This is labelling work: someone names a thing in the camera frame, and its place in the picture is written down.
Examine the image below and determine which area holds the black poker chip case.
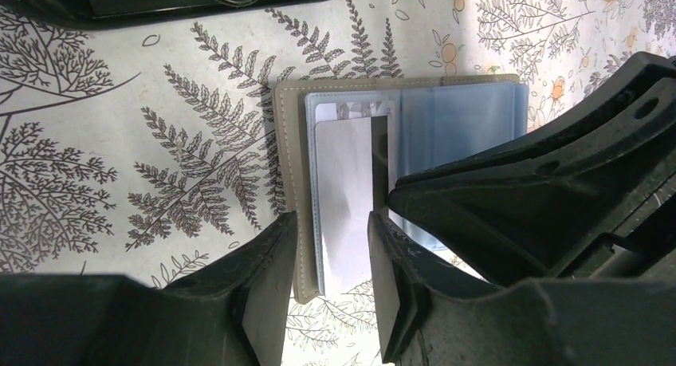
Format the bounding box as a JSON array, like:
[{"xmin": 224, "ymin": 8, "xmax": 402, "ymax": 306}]
[{"xmin": 1, "ymin": 0, "xmax": 325, "ymax": 30}]

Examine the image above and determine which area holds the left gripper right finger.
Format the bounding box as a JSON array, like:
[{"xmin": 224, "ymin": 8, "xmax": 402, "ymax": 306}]
[{"xmin": 368, "ymin": 212, "xmax": 675, "ymax": 365}]

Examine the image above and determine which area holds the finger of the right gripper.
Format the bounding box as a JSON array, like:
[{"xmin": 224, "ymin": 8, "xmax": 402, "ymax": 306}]
[{"xmin": 388, "ymin": 53, "xmax": 675, "ymax": 286}]

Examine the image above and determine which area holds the white VIP credit card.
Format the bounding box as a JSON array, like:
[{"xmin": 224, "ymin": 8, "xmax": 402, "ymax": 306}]
[{"xmin": 307, "ymin": 99, "xmax": 395, "ymax": 199}]

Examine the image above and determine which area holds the floral patterned table mat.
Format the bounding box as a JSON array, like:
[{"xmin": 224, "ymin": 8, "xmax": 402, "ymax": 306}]
[{"xmin": 1, "ymin": 0, "xmax": 675, "ymax": 365}]

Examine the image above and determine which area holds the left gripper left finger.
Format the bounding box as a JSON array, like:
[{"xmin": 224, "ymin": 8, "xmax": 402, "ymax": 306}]
[{"xmin": 1, "ymin": 212, "xmax": 297, "ymax": 365}]

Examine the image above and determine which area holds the beige card holder wallet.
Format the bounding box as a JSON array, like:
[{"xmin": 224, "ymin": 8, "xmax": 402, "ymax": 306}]
[{"xmin": 273, "ymin": 74, "xmax": 529, "ymax": 304}]

